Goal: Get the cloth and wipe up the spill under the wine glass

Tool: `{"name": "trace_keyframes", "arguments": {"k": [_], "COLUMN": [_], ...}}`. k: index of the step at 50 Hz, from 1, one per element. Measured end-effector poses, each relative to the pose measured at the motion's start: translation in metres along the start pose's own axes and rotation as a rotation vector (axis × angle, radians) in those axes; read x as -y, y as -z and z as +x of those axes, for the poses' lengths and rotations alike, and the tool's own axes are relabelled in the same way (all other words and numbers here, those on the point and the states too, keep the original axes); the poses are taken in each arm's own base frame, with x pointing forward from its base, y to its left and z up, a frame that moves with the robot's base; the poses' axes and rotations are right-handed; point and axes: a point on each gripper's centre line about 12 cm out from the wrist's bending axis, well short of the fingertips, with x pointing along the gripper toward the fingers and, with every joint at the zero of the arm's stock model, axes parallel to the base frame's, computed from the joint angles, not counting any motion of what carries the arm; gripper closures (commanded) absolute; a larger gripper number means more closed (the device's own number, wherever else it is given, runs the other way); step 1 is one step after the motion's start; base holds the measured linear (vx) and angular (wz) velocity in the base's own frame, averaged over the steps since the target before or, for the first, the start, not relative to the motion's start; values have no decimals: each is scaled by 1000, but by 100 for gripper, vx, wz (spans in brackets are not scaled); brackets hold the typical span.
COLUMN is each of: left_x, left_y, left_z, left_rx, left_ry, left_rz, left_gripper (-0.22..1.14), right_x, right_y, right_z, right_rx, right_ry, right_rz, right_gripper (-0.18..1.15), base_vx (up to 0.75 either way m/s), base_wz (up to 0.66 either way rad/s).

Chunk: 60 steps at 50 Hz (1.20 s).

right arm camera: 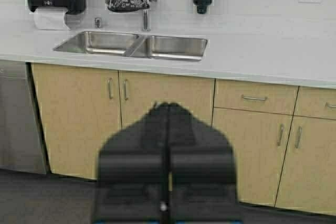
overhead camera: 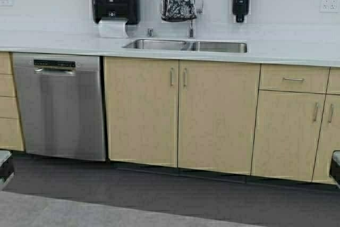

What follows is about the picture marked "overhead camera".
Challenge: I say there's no left wooden drawer stack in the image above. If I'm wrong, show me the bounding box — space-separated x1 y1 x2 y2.
1 52 25 152

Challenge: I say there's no stainless steel double sink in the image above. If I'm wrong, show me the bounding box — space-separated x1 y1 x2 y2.
123 39 248 53

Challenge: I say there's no stainless steel dishwasher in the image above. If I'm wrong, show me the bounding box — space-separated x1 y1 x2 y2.
12 52 106 162

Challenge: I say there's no robot base right corner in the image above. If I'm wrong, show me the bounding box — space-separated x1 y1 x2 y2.
329 150 340 188

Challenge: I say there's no far right cabinet door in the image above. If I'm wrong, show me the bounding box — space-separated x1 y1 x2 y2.
312 68 340 185

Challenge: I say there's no right sink cabinet door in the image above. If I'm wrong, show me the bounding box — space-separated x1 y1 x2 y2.
178 61 260 175

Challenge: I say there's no wooden drawer with handle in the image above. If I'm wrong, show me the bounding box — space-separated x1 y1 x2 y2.
260 64 329 94

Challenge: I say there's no left sink cabinet door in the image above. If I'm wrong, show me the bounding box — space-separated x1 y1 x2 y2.
104 57 179 167

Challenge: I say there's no black white floral cloth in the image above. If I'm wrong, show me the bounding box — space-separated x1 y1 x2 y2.
161 0 197 22

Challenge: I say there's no white wall outlet right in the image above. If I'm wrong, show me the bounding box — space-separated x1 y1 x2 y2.
320 0 339 13

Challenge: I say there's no lower right cabinet door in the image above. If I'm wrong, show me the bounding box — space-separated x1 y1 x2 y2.
251 90 325 182

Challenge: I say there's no robot base left corner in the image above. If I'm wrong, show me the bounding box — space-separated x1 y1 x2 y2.
1 149 14 190

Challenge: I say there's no sink cabinet door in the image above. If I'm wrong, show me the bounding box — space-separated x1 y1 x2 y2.
104 57 179 167
178 61 260 175

